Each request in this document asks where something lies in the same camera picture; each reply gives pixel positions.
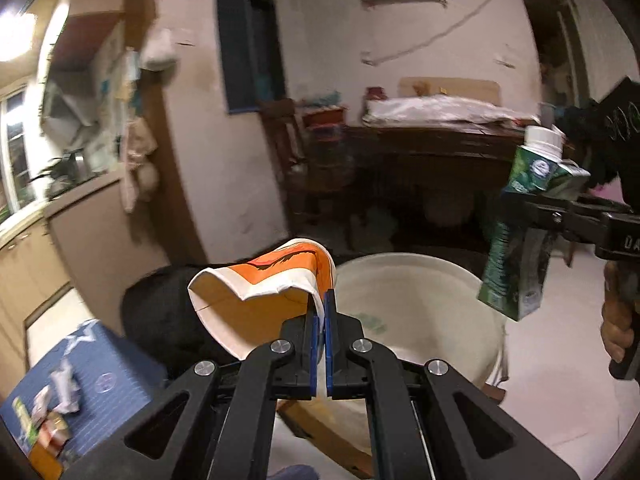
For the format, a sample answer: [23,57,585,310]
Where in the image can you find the wooden chair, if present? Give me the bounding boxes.
[259,97,352,228]

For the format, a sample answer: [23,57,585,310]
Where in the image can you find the hanging beige bags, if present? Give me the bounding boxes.
[119,119,162,213]

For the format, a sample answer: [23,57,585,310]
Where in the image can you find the hanging white plastic bag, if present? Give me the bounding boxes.
[139,26,179,72]

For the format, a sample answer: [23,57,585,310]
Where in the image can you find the metal range hood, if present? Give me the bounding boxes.
[41,79,97,147]

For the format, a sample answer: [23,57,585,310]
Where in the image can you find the blue printed box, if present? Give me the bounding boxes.
[0,319,170,480]

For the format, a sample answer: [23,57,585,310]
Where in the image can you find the ceiling lamp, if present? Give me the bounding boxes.
[0,9,40,62]

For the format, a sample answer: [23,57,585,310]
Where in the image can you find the small white wrapper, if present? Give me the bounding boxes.
[31,385,54,422]

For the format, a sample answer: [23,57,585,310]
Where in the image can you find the green drink carton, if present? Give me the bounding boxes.
[477,125,592,322]

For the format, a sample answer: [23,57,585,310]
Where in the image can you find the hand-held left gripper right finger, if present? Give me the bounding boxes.
[324,290,576,480]

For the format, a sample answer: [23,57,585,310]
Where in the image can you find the dark blue window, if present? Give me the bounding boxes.
[215,0,287,115]

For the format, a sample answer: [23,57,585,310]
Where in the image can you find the green white snack packet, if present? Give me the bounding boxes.
[12,396,40,447]

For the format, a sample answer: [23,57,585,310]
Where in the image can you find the white plastic sheet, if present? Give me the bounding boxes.
[362,94,542,129]

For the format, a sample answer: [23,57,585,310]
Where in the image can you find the kitchen window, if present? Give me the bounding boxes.
[0,86,32,217]

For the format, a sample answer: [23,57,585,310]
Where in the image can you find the orange white paper cup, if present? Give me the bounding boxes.
[187,237,337,361]

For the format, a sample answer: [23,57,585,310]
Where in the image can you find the red brown snack box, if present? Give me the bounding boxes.
[37,409,72,457]

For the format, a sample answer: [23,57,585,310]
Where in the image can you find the person's right hand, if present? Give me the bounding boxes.
[601,260,640,364]

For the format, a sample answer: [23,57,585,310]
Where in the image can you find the white wall cable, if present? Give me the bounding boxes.
[361,0,517,67]

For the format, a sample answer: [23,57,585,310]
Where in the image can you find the light wooden board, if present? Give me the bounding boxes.
[400,77,502,107]

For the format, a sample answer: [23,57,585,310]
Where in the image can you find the beige kitchen cabinet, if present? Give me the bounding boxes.
[0,169,128,331]

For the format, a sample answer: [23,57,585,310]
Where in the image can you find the dark wooden table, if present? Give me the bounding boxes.
[344,122,577,243]

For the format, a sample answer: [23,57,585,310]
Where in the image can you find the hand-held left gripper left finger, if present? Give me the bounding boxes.
[75,290,326,480]

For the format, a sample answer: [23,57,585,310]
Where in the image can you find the white plastic bucket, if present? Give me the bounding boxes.
[334,252,507,411]

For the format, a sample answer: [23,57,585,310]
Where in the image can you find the black cloth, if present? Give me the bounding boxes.
[120,261,301,382]

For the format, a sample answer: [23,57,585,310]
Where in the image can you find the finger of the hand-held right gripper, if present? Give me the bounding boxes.
[502,187,619,247]

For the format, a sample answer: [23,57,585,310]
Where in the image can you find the wooden stool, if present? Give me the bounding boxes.
[276,399,377,480]

